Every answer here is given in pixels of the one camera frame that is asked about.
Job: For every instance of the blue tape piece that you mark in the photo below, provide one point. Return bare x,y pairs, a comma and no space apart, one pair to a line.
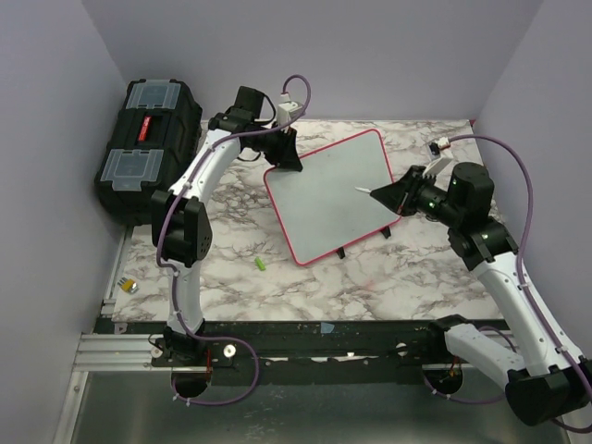
326,328

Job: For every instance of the green marker cap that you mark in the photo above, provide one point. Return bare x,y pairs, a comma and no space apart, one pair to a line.
260,264

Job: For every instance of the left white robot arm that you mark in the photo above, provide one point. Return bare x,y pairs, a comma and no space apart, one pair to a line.
181,229

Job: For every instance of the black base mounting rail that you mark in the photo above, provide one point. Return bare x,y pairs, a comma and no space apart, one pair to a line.
296,353

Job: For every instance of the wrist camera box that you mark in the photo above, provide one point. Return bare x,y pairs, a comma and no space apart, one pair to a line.
440,158
287,109

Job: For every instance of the black plastic toolbox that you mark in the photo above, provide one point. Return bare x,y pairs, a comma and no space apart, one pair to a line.
152,144

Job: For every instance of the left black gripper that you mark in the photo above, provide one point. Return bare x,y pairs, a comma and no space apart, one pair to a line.
285,155

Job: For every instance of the aluminium extrusion frame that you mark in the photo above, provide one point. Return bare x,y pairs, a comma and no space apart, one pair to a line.
114,395

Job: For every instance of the white marker pen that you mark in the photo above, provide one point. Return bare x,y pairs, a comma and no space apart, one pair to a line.
362,189

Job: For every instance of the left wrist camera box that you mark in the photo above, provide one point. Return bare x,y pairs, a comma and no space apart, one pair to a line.
287,109

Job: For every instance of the pink-framed whiteboard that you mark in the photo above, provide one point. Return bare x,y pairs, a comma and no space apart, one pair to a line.
318,209

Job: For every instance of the small yellow metal clip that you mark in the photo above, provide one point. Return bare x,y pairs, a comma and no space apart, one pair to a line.
128,285

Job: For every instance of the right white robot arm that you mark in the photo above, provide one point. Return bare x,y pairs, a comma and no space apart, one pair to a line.
548,376

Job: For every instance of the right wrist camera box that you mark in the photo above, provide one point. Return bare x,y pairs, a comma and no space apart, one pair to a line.
440,158

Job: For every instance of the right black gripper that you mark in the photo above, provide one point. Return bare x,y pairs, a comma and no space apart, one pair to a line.
393,194

